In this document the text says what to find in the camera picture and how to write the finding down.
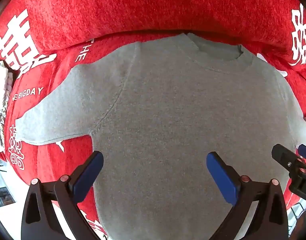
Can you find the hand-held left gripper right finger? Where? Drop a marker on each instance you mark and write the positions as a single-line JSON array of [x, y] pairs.
[[221, 180]]

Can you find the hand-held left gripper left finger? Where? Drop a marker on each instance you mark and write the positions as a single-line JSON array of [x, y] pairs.
[[89, 172]]

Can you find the grey sweater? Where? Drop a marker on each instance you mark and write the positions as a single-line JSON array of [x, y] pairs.
[[168, 110]]

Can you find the white fringed cloth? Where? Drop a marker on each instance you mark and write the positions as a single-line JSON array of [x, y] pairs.
[[0, 100]]

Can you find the red printed blanket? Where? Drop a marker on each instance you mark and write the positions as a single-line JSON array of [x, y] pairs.
[[143, 5]]

